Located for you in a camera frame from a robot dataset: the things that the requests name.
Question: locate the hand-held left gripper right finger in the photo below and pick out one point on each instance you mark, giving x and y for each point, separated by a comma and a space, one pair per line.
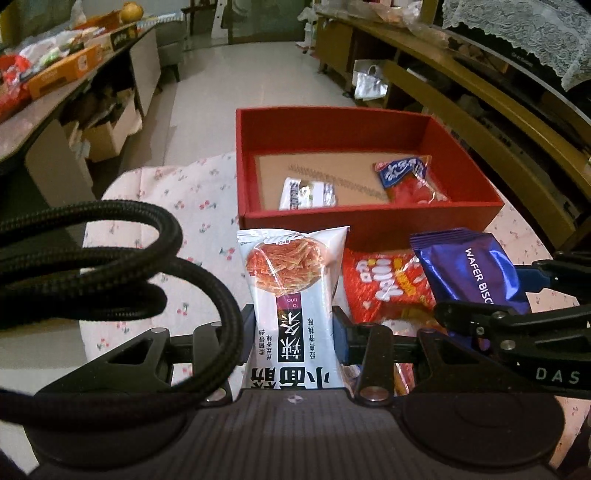
340, 339

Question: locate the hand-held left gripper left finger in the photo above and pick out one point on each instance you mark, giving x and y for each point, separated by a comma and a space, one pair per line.
250, 330

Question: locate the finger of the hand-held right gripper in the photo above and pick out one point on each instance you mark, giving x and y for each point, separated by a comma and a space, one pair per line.
535, 278
461, 314

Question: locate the purple wafer packet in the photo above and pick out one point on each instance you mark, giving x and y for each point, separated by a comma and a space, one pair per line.
471, 267

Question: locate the white spicy strips snack packet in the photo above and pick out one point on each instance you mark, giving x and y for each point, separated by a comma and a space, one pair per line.
295, 286

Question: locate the red cardboard box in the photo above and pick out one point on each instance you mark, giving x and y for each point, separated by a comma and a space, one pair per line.
369, 226

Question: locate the red and blue snack packet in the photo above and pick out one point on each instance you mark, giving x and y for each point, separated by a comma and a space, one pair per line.
411, 184

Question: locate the small white snack packet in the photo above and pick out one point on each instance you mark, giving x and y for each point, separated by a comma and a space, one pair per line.
304, 194

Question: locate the cherry print tablecloth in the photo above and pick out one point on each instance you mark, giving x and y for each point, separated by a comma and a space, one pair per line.
184, 194

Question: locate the wooden shelf unit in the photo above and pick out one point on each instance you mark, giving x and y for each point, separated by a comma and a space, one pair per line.
508, 106

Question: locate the open cardboard box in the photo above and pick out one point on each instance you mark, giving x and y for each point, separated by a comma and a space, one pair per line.
111, 134

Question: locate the white shopping bag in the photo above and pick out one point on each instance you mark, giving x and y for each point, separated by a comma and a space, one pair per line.
369, 83

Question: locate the white lace cloth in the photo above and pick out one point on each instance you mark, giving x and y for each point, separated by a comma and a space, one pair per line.
521, 27

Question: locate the clear plastic bag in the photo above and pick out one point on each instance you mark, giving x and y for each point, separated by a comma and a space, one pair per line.
406, 16

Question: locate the grey sofa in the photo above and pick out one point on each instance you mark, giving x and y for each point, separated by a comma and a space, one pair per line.
171, 46

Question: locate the long side table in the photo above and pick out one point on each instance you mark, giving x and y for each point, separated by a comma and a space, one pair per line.
27, 124

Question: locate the white stand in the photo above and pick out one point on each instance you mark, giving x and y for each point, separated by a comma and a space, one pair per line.
220, 14

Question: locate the orange cardboard box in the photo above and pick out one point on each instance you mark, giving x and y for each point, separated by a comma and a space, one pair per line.
64, 71

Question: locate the dark flat box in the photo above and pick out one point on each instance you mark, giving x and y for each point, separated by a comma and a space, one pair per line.
123, 37

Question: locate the yellow pomelo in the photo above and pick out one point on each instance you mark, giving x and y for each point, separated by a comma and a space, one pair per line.
131, 12

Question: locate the red plastic bags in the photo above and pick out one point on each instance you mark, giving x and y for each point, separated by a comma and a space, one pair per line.
11, 87

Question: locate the pile of snack bags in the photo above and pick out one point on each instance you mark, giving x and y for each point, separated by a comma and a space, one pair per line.
51, 46

